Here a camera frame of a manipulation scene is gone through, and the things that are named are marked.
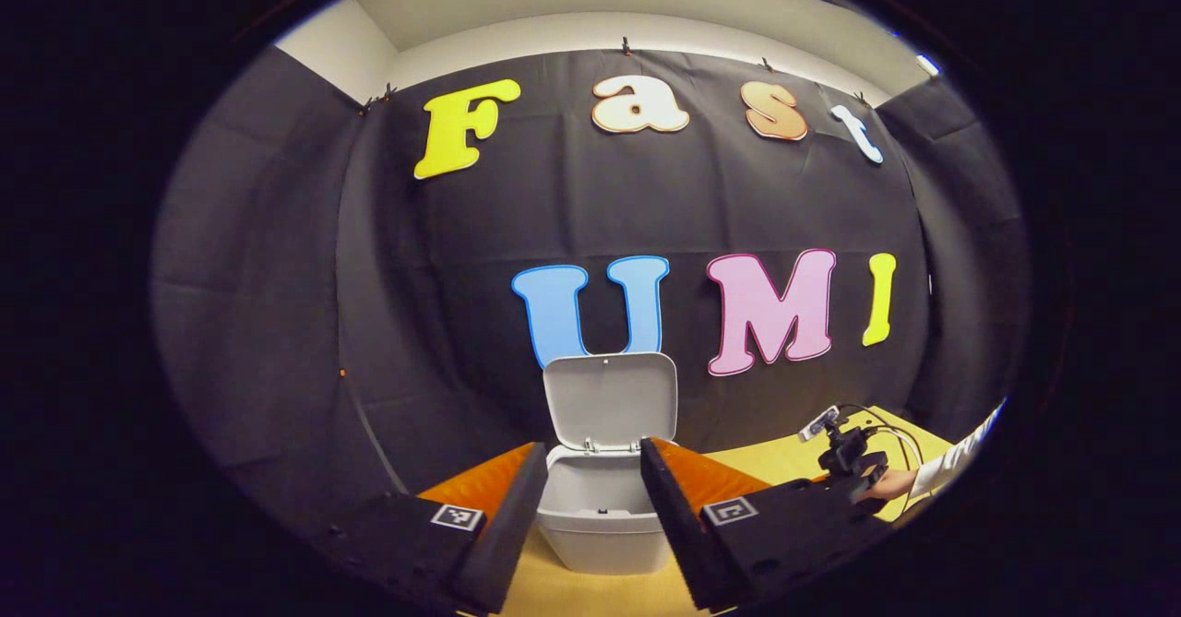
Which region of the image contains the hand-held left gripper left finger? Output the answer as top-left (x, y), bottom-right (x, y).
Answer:
top-left (314, 442), bottom-right (551, 616)

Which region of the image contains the white desktop garbage bin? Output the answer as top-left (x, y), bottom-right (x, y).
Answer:
top-left (535, 351), bottom-right (679, 576)

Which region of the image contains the black backdrop cloth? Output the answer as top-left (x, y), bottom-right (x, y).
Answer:
top-left (150, 45), bottom-right (1032, 544)

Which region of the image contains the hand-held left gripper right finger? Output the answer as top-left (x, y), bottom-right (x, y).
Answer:
top-left (639, 436), bottom-right (893, 614)

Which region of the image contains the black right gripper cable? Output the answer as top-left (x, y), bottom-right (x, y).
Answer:
top-left (840, 403), bottom-right (925, 516)

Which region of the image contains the wooden desktop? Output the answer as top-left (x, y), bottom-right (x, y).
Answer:
top-left (457, 403), bottom-right (957, 617)

